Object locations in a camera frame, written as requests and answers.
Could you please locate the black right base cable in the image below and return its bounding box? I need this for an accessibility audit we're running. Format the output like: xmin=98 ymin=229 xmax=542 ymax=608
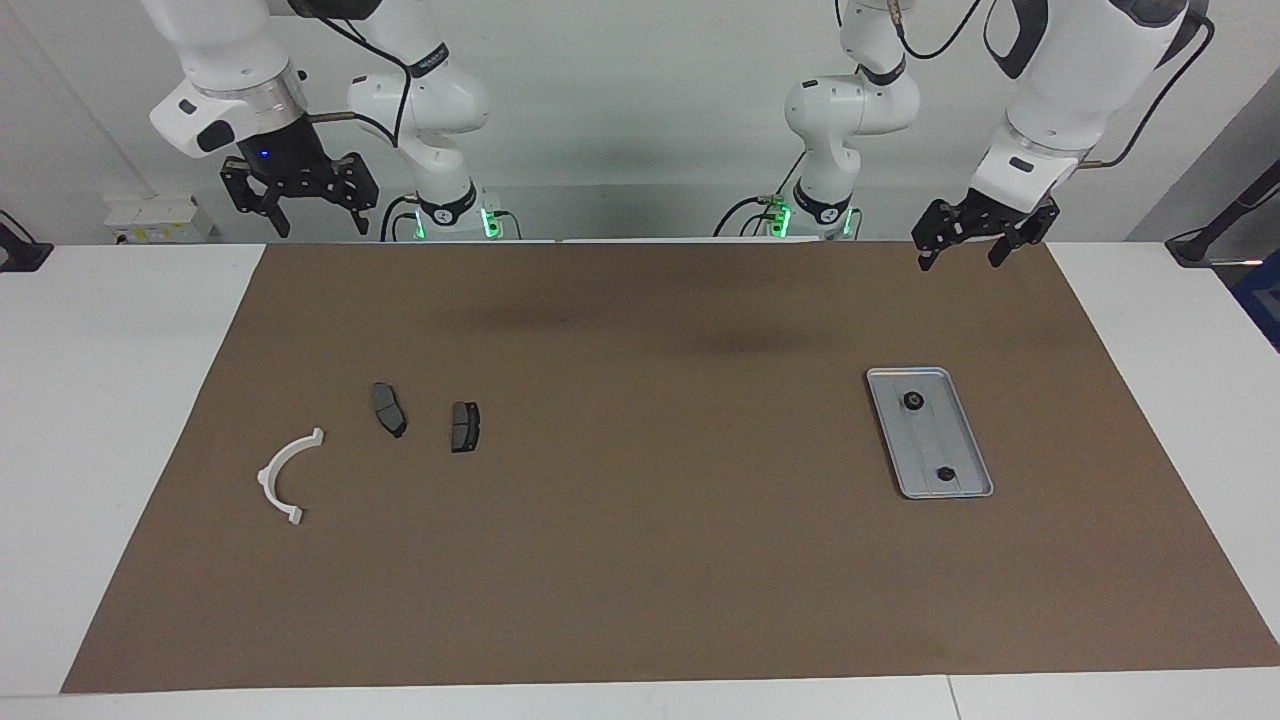
xmin=380 ymin=195 xmax=421 ymax=242

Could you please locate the black stand with base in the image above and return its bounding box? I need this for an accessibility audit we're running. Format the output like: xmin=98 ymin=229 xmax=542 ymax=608
xmin=1165 ymin=160 xmax=1280 ymax=267

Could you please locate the white wall socket box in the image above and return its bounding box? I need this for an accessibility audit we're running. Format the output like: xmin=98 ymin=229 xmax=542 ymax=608
xmin=104 ymin=195 xmax=216 ymax=244

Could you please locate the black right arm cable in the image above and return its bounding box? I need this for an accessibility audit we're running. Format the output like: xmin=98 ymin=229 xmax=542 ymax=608
xmin=290 ymin=0 xmax=416 ymax=149

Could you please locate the white curved plastic bracket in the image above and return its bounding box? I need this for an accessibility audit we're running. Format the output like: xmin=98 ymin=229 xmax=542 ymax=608
xmin=257 ymin=428 xmax=326 ymax=526

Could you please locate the black left base cable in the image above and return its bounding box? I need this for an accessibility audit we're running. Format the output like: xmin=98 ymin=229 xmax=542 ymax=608
xmin=713 ymin=150 xmax=809 ymax=238

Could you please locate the silver metal tray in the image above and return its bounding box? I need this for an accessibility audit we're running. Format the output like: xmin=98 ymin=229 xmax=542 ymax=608
xmin=866 ymin=367 xmax=995 ymax=500

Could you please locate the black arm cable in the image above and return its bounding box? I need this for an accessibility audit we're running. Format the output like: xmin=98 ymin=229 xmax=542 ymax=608
xmin=890 ymin=0 xmax=1216 ymax=171
xmin=290 ymin=0 xmax=416 ymax=149

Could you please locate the black base cable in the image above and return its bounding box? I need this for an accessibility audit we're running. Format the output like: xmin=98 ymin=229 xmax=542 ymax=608
xmin=380 ymin=195 xmax=421 ymax=242
xmin=713 ymin=150 xmax=809 ymax=238

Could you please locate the brown table mat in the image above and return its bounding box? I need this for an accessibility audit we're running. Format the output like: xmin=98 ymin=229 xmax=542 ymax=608
xmin=60 ymin=240 xmax=1280 ymax=694

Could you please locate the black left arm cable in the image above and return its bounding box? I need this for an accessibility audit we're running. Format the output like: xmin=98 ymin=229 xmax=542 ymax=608
xmin=890 ymin=0 xmax=1216 ymax=171

